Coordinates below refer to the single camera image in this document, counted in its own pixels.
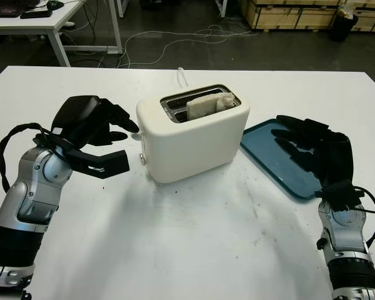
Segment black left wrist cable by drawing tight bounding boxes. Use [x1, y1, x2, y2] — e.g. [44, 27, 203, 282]
[0, 123, 56, 193]

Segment white office desk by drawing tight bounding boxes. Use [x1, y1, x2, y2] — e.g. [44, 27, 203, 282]
[0, 0, 124, 68]

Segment white floor cable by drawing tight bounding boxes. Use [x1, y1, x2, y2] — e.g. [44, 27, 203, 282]
[118, 23, 260, 68]

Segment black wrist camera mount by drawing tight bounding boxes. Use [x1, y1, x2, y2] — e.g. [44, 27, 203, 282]
[34, 126, 131, 180]
[320, 182, 365, 212]

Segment white metal table leg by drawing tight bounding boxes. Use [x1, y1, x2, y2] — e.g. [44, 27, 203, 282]
[113, 0, 126, 18]
[214, 0, 229, 16]

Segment cream white two-slot toaster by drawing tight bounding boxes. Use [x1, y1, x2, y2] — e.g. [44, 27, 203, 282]
[134, 83, 251, 184]

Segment light wooden shipping crate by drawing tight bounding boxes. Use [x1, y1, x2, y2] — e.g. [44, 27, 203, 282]
[240, 0, 339, 31]
[339, 0, 375, 34]

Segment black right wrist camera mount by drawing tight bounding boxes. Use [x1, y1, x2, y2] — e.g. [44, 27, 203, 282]
[320, 182, 365, 212]

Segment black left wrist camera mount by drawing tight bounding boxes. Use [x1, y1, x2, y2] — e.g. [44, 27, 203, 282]
[34, 126, 131, 180]

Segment pale bread slice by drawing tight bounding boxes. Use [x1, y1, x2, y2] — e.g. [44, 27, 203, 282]
[186, 91, 235, 120]

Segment blue rectangular tray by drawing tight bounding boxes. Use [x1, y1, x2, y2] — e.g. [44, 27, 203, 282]
[239, 117, 326, 204]

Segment flat black phone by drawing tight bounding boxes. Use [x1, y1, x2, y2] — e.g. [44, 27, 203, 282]
[20, 9, 51, 19]

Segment black laptop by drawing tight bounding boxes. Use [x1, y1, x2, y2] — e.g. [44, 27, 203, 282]
[0, 0, 40, 18]

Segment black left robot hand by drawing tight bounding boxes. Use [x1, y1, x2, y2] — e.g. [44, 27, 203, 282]
[49, 96, 141, 150]

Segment black waste bin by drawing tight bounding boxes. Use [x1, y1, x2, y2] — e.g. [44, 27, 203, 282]
[327, 6, 359, 43]

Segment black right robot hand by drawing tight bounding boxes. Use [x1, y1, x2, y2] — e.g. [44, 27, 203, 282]
[271, 114, 354, 191]

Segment white toaster power cord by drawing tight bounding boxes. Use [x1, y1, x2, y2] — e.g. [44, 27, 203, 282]
[176, 67, 190, 88]

